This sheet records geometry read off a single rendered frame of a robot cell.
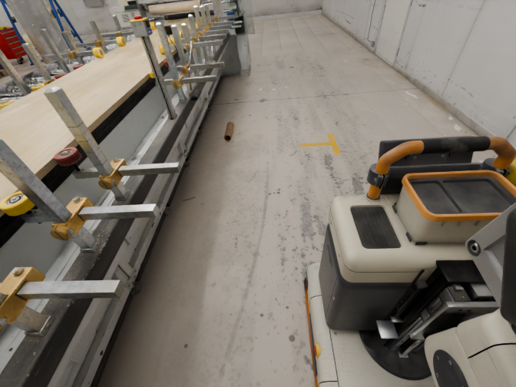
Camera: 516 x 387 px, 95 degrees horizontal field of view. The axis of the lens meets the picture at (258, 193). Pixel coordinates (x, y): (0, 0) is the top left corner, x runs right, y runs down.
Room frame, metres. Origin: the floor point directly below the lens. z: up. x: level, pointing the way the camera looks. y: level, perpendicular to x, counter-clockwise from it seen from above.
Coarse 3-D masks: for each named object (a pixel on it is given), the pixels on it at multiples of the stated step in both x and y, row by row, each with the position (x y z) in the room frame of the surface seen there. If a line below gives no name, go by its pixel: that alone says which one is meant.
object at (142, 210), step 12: (144, 204) 0.55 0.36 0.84; (156, 204) 0.54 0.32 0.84; (24, 216) 0.56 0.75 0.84; (36, 216) 0.55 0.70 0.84; (84, 216) 0.54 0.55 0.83; (96, 216) 0.53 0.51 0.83; (108, 216) 0.53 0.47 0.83; (120, 216) 0.53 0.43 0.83; (132, 216) 0.52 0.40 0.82; (144, 216) 0.52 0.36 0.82; (156, 216) 0.52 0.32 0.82
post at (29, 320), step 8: (0, 296) 0.28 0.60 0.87; (24, 312) 0.27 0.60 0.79; (32, 312) 0.28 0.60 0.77; (16, 320) 0.25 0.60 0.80; (24, 320) 0.26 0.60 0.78; (32, 320) 0.26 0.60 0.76; (40, 320) 0.27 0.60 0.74; (24, 328) 0.25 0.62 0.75; (32, 328) 0.25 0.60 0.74; (40, 328) 0.26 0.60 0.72
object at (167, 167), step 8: (80, 168) 0.83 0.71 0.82; (88, 168) 0.83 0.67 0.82; (120, 168) 0.80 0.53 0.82; (128, 168) 0.79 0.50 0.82; (136, 168) 0.78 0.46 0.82; (144, 168) 0.78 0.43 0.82; (152, 168) 0.77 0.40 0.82; (160, 168) 0.77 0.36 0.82; (168, 168) 0.77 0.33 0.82; (176, 168) 0.76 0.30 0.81; (80, 176) 0.80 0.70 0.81; (88, 176) 0.80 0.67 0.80; (96, 176) 0.80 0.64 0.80
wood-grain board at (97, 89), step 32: (96, 64) 2.24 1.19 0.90; (128, 64) 2.11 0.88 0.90; (160, 64) 2.05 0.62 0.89; (32, 96) 1.60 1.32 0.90; (96, 96) 1.45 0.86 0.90; (128, 96) 1.46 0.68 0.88; (0, 128) 1.15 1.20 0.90; (32, 128) 1.10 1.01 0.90; (64, 128) 1.06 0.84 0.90; (32, 160) 0.80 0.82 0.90; (0, 192) 0.62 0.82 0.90
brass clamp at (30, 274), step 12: (12, 276) 0.33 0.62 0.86; (24, 276) 0.33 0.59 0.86; (36, 276) 0.34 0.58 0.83; (0, 288) 0.30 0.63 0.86; (12, 288) 0.30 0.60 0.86; (12, 300) 0.28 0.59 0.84; (24, 300) 0.29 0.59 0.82; (0, 312) 0.25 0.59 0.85; (12, 312) 0.26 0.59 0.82; (0, 324) 0.23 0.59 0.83
